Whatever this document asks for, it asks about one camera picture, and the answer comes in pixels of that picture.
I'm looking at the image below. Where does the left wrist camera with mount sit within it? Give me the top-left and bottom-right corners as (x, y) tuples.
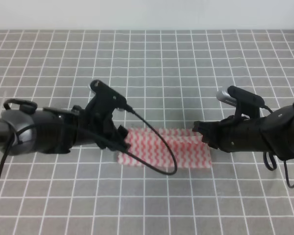
(85, 80), (133, 118)

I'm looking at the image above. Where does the black left camera cable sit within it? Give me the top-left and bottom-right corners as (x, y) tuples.
(0, 105), (178, 235)

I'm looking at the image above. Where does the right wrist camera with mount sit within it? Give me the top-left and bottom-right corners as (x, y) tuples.
(216, 86), (265, 118)

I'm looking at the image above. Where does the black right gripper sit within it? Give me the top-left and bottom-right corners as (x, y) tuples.
(192, 117), (267, 152)

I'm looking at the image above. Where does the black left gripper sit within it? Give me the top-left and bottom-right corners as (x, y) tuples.
(63, 105), (130, 153)

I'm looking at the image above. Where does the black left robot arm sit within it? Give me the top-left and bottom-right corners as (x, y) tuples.
(0, 98), (130, 156)

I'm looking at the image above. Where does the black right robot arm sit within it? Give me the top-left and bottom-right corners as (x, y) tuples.
(193, 102), (294, 161)

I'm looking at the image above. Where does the pink white wavy striped towel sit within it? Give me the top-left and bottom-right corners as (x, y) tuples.
(125, 128), (211, 169)

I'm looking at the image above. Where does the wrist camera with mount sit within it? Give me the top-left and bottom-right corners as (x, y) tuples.
(85, 80), (133, 118)
(216, 86), (265, 118)

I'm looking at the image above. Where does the black right camera cable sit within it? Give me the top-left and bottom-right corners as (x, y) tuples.
(261, 104), (294, 188)

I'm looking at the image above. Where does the grey grid tablecloth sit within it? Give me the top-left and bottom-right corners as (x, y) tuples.
(0, 30), (294, 235)

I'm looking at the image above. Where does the black camera cable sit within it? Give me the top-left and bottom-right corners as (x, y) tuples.
(0, 105), (178, 235)
(261, 104), (294, 188)

